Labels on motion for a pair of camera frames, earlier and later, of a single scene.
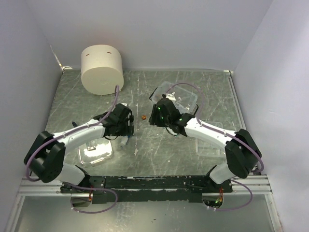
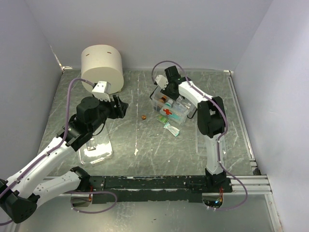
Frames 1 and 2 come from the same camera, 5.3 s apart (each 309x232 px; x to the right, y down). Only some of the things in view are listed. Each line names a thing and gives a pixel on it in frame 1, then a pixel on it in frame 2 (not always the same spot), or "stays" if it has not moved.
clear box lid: [103, 153] stays
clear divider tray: [205, 147] stays
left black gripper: [129, 129] -> [119, 111]
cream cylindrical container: [102, 69] stays
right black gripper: [154, 119] -> [173, 96]
